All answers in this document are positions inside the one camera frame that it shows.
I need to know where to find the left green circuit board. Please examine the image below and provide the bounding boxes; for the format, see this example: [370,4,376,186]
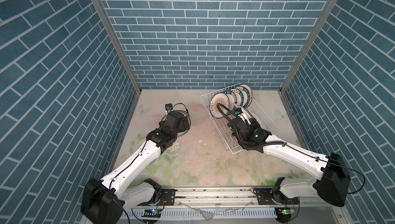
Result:
[142,209,162,219]

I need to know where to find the white vent grille strip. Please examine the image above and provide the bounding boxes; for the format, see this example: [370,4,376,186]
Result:
[128,208,277,221]

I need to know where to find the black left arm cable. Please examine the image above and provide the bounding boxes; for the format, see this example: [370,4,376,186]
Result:
[171,102,190,120]

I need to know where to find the aluminium right corner post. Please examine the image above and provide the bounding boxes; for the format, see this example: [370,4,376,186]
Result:
[279,0,338,94]

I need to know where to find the aluminium corner post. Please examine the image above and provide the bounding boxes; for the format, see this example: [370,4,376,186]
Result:
[91,0,142,95]
[279,0,338,94]

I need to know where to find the orange sunburst small plate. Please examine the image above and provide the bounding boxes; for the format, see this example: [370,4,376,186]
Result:
[209,93,230,119]

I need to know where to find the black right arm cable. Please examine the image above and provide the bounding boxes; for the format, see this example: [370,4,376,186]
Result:
[215,103,366,195]

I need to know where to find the right green circuit board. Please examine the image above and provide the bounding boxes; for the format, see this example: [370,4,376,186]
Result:
[276,208,295,218]

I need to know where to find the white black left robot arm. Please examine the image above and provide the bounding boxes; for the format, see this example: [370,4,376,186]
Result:
[81,110,191,224]

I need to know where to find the white wire dish rack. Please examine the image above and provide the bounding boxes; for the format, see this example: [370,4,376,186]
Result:
[200,83,283,154]

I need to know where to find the green rim small plate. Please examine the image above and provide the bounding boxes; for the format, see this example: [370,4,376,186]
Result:
[223,90,237,111]
[236,86,247,107]
[230,88,244,106]

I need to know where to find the clear plastic piece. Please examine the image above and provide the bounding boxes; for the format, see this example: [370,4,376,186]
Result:
[178,201,253,221]

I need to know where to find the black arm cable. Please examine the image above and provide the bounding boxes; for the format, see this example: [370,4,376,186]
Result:
[171,102,190,120]
[215,103,366,195]

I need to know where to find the green circuit board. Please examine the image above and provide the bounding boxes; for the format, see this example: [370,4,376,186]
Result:
[276,208,295,218]
[142,209,162,219]

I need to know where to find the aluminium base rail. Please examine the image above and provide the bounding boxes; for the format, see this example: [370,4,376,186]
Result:
[87,185,340,209]

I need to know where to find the aluminium left corner post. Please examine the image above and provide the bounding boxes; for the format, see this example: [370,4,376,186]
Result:
[91,0,142,95]

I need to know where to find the red rim small plate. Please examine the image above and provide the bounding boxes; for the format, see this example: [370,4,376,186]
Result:
[240,84,254,107]

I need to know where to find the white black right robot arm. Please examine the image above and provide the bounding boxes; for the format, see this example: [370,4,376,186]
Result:
[227,118,351,207]

